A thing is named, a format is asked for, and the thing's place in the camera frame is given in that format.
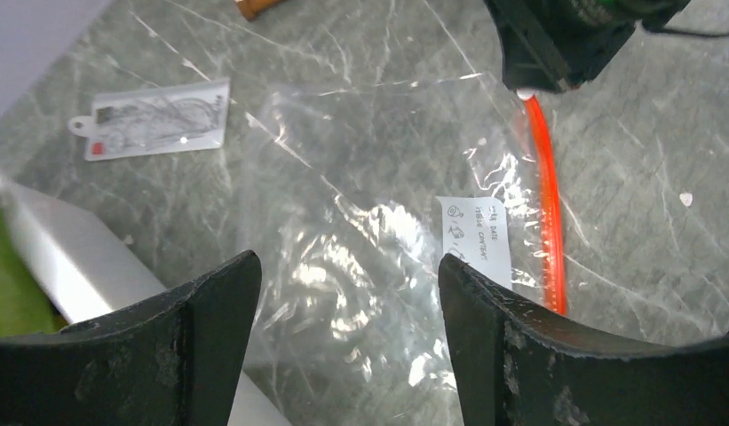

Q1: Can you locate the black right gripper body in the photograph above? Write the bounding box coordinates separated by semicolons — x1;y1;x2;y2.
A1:
485;0;688;94

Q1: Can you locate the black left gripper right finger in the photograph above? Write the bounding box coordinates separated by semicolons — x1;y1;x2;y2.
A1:
438;255;729;425

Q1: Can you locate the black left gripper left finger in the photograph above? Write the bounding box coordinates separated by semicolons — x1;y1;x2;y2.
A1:
0;250;262;425

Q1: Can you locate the green romaine lettuce leaf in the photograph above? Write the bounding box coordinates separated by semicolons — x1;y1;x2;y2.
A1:
0;205;67;338

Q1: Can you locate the clear zip top bag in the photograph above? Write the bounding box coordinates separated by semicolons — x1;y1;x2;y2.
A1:
237;75;567;425

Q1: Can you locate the white plastic bin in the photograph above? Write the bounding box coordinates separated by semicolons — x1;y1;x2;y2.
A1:
0;158;291;426

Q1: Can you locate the packaged protractor ruler set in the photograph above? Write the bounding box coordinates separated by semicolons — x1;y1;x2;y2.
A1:
67;78;231;162

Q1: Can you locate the wooden desk shelf rack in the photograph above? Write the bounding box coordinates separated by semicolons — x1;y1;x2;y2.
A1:
234;0;282;21

